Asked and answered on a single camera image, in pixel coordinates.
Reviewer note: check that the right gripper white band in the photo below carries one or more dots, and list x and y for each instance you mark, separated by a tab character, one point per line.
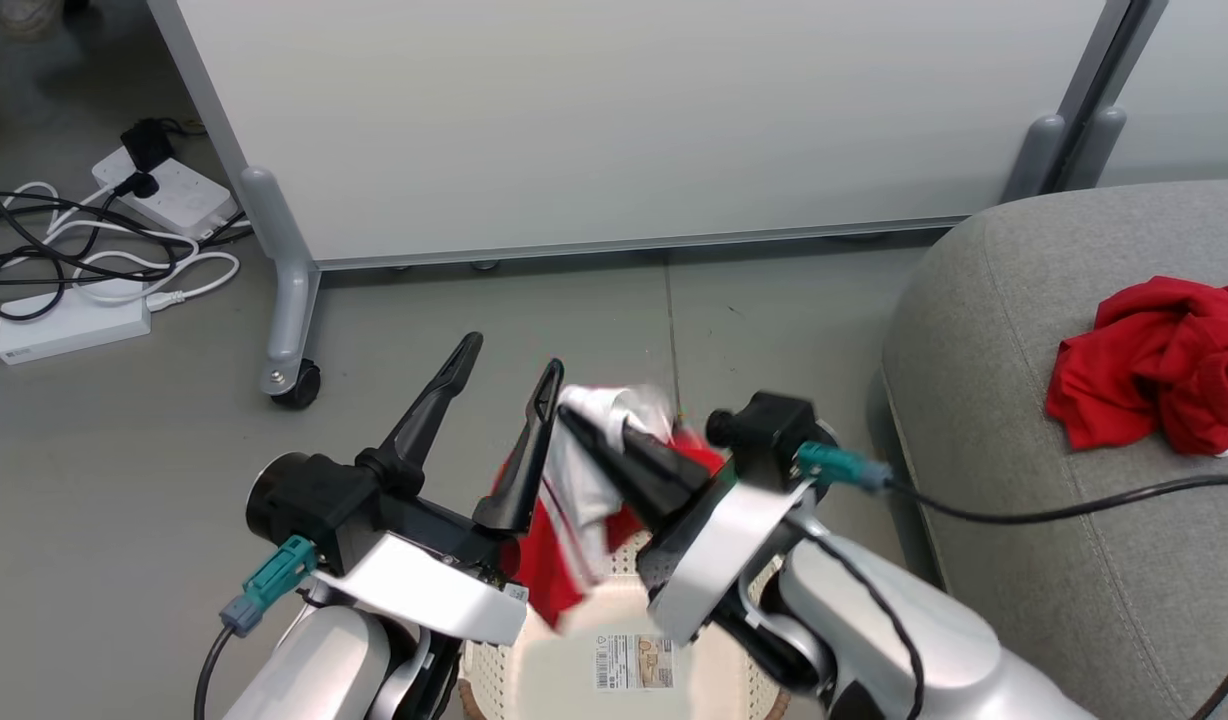
724	550

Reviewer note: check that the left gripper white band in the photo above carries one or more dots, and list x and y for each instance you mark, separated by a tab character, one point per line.
424	590

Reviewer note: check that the red white printed jersey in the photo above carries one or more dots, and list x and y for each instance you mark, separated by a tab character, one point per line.
579	490

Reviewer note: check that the plain red garment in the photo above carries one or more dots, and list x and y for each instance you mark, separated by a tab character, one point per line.
1154	370

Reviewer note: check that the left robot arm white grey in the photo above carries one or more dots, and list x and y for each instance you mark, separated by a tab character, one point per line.
324	670

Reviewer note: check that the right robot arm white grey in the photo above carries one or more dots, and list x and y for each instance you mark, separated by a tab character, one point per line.
904	650

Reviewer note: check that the grey fabric sofa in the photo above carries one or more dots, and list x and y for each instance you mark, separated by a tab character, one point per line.
1024	560

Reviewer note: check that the black caster wheel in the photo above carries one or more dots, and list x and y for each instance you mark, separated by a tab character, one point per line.
300	385

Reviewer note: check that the barcode label sticker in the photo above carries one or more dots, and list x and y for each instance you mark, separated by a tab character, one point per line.
634	660

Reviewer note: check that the cream perforated laundry basket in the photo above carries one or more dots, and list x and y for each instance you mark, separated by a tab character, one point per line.
534	680

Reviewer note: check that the large white partition panel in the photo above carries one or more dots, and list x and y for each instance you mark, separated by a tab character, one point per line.
624	120

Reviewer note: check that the white power strip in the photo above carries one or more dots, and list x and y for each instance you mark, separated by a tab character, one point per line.
184	195

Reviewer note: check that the white flat box device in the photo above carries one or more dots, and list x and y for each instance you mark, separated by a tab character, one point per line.
69	328

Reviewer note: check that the black power adapter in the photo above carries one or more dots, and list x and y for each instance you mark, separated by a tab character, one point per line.
146	145

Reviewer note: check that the light sneaker shoe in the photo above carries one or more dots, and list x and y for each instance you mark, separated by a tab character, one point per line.
29	15

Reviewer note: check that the narrow white partition panel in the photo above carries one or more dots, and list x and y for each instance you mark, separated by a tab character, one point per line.
1204	80

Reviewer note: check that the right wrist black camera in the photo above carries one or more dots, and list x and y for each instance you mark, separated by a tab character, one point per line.
769	435

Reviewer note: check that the wrist black camera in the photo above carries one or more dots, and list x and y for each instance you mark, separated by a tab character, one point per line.
769	435
309	500

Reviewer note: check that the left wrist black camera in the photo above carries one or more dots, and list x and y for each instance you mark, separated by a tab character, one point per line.
309	500

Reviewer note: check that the black wall plug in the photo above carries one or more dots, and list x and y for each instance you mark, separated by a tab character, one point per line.
136	185

